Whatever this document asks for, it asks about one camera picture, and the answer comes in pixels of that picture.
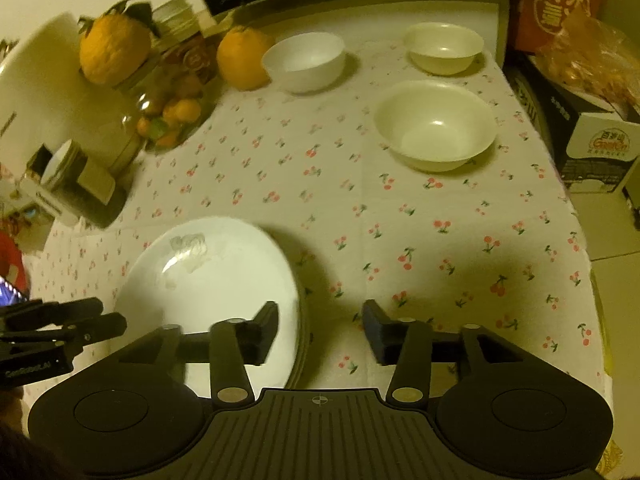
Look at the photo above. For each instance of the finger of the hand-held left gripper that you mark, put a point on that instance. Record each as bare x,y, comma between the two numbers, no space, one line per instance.
55,314
97,330

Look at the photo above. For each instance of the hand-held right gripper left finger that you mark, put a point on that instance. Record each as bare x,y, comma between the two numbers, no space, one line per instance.
264,330

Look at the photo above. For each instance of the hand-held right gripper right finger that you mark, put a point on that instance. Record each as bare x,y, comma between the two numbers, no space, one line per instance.
376,334

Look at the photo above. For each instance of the plain white plate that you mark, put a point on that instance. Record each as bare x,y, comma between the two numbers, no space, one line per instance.
220,280

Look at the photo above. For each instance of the cream white bowl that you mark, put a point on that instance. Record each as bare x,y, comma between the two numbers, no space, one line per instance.
442,47
435,127

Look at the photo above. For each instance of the smartphone with lit screen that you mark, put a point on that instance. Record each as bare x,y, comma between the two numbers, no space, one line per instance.
9,294

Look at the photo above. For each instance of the cherry print tablecloth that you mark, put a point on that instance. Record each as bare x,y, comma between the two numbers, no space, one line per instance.
350,220

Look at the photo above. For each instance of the dark jar with silver lid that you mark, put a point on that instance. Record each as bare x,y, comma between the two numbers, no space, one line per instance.
82,185

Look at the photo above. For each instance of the white air fryer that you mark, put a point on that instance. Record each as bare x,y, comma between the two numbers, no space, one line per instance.
75,110

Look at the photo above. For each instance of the glass jar of tangerines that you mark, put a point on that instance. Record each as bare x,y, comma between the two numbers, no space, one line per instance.
170,105

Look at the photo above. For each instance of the large yellow pomelo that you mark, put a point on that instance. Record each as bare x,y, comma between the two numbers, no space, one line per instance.
115,50

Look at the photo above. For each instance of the orange citrus fruit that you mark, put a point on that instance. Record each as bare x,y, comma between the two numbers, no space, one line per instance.
245,57

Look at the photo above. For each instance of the white printed carton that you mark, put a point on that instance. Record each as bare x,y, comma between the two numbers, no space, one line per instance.
600,150

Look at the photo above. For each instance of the clear bag of snacks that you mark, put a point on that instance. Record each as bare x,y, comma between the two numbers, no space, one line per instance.
590,65

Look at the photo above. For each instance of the red gift box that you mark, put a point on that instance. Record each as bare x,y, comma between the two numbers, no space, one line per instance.
555,5

